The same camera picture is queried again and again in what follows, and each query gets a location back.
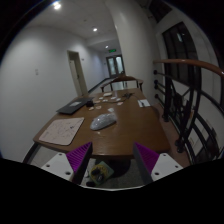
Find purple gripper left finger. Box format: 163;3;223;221
41;141;94;185

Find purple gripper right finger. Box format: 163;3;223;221
132;141;184;185

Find yellow green box on floor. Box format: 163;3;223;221
90;162;114;185

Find small black object by laptop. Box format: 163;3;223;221
86;100;94;107

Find white card on table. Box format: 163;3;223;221
103;92;112;97

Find black metal railing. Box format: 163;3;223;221
154;63;224;164

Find wooden chair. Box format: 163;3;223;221
100;75;144;92

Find glass double door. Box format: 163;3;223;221
106;55;125;78

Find cream wooden door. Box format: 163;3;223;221
67;51;88;96

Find wooden stair handrail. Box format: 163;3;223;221
153;59;224;79

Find green exit sign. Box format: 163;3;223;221
108;49;117;53

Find dark window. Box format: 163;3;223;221
162;22;198;84

